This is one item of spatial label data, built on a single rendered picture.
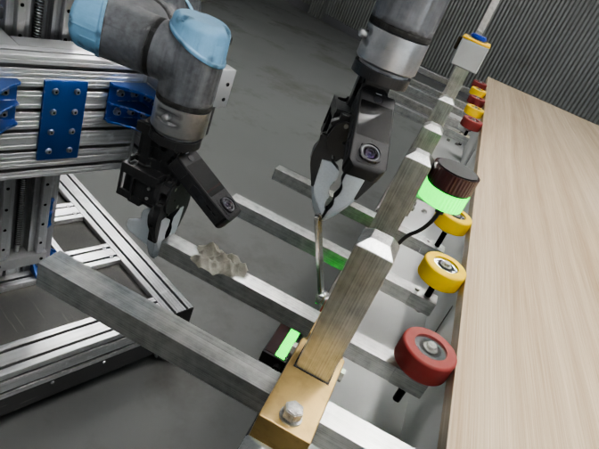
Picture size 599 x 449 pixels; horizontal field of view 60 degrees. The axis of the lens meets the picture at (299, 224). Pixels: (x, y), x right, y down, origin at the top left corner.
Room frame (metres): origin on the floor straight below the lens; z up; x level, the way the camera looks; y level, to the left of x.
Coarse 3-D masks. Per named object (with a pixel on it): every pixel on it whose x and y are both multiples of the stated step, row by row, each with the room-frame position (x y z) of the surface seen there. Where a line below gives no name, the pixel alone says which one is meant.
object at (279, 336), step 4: (280, 328) 0.73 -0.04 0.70; (284, 328) 0.74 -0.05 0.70; (288, 328) 0.74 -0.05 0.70; (276, 332) 0.72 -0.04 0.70; (280, 332) 0.72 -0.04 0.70; (284, 332) 0.73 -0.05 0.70; (276, 336) 0.71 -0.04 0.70; (280, 336) 0.71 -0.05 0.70; (284, 336) 0.72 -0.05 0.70; (272, 340) 0.69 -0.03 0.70; (276, 340) 0.70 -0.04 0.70; (280, 340) 0.70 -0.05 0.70; (268, 344) 0.68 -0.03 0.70; (272, 344) 0.69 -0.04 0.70; (276, 344) 0.69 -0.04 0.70; (268, 348) 0.67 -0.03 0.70; (272, 348) 0.68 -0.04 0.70; (276, 348) 0.68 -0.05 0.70; (272, 352) 0.67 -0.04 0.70
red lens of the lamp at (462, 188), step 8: (432, 168) 0.62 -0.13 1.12; (440, 168) 0.61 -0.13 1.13; (432, 176) 0.61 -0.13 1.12; (440, 176) 0.61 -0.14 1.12; (448, 176) 0.60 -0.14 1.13; (456, 176) 0.60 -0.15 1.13; (440, 184) 0.60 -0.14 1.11; (448, 184) 0.60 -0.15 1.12; (456, 184) 0.60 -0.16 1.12; (464, 184) 0.60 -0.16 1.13; (472, 184) 0.61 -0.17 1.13; (448, 192) 0.60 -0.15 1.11; (456, 192) 0.60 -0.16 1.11; (464, 192) 0.60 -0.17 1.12; (472, 192) 0.62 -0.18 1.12
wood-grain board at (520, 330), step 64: (512, 128) 2.21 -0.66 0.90; (576, 128) 2.87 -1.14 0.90; (512, 192) 1.39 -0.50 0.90; (576, 192) 1.66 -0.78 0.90; (512, 256) 0.99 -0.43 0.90; (576, 256) 1.13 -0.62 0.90; (512, 320) 0.74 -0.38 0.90; (576, 320) 0.83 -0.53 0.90; (448, 384) 0.54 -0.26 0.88; (512, 384) 0.58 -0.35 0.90; (576, 384) 0.64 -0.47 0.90; (448, 448) 0.42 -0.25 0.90; (512, 448) 0.46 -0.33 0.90; (576, 448) 0.50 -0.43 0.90
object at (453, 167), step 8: (440, 160) 0.63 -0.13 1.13; (448, 160) 0.64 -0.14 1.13; (448, 168) 0.61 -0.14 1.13; (456, 168) 0.63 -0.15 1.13; (464, 168) 0.64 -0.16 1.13; (464, 176) 0.61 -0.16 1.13; (472, 176) 0.62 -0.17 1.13; (432, 184) 0.61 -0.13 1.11; (432, 216) 0.63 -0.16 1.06; (424, 224) 0.63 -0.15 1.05; (416, 232) 0.63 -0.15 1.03; (400, 240) 0.63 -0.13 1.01
